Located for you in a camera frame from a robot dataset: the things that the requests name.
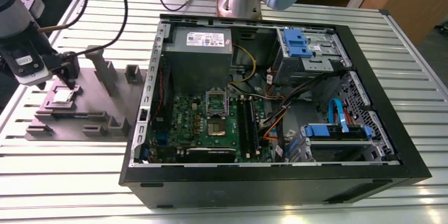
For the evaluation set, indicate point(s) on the green motherboard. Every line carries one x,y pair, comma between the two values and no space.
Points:
188,119

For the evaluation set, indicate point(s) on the grey parts rack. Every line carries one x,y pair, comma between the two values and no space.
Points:
87,90

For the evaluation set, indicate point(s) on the black RAM slot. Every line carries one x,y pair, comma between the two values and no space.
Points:
241,124

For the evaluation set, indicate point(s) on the black PC case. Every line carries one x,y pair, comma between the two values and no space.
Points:
244,182

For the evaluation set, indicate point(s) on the hard disk in blue carrier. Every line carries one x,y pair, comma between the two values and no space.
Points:
321,130

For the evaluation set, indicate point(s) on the RAM stick with gold contacts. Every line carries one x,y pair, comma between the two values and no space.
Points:
69,115

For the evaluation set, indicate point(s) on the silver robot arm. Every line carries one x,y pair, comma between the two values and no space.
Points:
241,1

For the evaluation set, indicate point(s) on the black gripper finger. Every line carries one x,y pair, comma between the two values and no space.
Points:
68,66
41,85

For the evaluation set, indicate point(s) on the CPU socket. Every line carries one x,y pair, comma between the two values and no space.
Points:
216,128

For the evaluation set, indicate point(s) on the grey power supply unit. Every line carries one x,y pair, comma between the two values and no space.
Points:
199,69

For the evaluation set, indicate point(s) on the blue plastic drive latch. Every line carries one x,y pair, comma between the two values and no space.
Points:
295,36
303,51

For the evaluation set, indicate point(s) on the rounded white labelled wrist camera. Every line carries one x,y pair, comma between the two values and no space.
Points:
29,68

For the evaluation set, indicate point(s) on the wooden cabinet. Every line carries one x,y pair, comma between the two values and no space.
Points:
412,3

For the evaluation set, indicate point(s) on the grey metal disk bay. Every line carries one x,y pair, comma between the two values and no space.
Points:
336,144

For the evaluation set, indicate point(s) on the black graphics card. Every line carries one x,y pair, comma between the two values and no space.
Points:
209,154

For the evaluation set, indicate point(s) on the CPU with silver top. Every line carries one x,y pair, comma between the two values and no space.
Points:
63,96

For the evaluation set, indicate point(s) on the grey metal drive cage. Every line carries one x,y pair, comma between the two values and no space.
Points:
315,64

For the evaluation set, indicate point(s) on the boxy white wrist camera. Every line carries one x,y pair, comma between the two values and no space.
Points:
33,6

